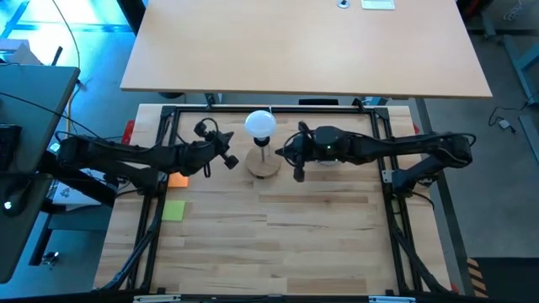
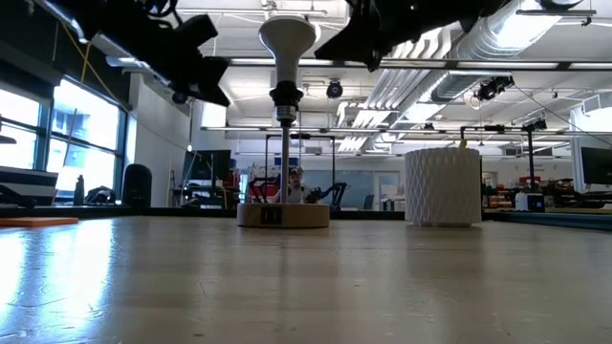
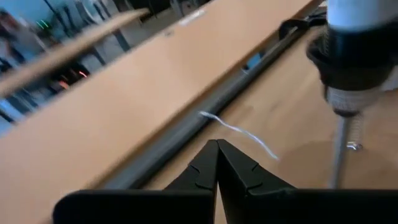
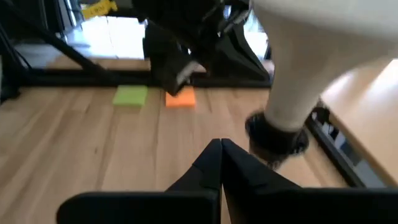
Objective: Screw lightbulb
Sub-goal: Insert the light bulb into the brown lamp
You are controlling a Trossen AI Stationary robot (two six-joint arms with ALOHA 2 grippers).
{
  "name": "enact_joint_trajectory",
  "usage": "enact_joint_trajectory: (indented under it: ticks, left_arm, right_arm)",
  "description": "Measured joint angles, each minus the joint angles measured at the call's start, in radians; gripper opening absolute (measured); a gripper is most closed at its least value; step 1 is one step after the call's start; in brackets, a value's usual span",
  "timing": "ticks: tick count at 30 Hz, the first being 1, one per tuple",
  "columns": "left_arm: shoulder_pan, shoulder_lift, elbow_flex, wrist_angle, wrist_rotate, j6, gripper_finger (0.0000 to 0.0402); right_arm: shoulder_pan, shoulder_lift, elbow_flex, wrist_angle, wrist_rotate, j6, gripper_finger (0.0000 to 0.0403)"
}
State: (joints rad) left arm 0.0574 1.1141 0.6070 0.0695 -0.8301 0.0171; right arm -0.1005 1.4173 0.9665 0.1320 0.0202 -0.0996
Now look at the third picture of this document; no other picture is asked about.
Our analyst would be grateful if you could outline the black aluminium table frame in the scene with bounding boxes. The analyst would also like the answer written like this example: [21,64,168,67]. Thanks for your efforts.
[102,9,327,190]

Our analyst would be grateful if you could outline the clear lamp cord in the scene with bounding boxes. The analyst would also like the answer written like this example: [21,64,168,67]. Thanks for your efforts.
[198,111,280,161]

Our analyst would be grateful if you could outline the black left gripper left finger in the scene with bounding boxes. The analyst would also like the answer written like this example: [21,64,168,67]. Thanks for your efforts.
[52,139,220,224]

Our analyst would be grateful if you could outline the white reflector lightbulb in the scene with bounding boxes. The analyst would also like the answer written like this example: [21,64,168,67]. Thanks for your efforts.
[326,0,398,32]

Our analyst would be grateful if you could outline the wooden base lamp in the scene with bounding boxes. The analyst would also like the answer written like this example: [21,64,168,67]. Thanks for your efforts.
[279,23,398,190]

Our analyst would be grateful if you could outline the large light wood desk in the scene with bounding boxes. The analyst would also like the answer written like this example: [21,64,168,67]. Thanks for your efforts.
[0,0,324,224]

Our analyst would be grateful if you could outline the light wood background desk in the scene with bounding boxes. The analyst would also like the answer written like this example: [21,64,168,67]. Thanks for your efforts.
[0,7,150,98]

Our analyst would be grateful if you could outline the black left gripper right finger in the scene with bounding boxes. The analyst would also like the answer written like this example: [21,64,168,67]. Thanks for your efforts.
[217,139,398,224]

